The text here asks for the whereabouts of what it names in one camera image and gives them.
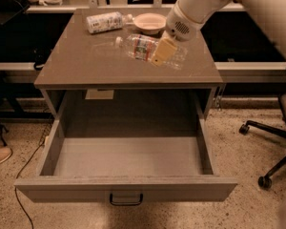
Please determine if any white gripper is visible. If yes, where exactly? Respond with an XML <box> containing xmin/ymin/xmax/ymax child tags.
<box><xmin>151</xmin><ymin>3</ymin><xmax>202</xmax><ymax>66</ymax></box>

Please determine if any clear plastic water bottle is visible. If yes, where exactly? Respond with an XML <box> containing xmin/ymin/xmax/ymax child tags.
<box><xmin>114</xmin><ymin>34</ymin><xmax>188</xmax><ymax>69</ymax></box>

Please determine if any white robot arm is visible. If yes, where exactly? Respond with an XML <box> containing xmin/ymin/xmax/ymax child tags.
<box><xmin>166</xmin><ymin>0</ymin><xmax>286</xmax><ymax>57</ymax></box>

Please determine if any white labelled plastic bottle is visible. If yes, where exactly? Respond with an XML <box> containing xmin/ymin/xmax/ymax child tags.
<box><xmin>86</xmin><ymin>11</ymin><xmax>133</xmax><ymax>34</ymax></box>

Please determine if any grey cabinet with glass top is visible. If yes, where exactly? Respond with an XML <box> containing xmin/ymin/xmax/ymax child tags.
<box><xmin>34</xmin><ymin>8</ymin><xmax>223</xmax><ymax>112</ymax></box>

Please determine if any open grey top drawer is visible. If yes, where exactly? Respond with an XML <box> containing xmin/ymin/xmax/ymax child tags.
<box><xmin>14</xmin><ymin>91</ymin><xmax>238</xmax><ymax>204</ymax></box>

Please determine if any white paper bowl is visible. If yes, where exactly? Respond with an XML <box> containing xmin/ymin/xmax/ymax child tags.
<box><xmin>133</xmin><ymin>13</ymin><xmax>166</xmax><ymax>35</ymax></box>

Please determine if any black office chair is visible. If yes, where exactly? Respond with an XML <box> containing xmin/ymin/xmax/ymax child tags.
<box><xmin>238</xmin><ymin>65</ymin><xmax>286</xmax><ymax>190</ymax></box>

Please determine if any black floor cable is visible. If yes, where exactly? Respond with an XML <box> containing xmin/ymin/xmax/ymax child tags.
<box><xmin>14</xmin><ymin>112</ymin><xmax>53</xmax><ymax>229</ymax></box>

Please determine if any black drawer handle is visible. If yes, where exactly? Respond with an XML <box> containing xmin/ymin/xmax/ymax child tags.
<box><xmin>109</xmin><ymin>194</ymin><xmax>144</xmax><ymax>206</ymax></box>

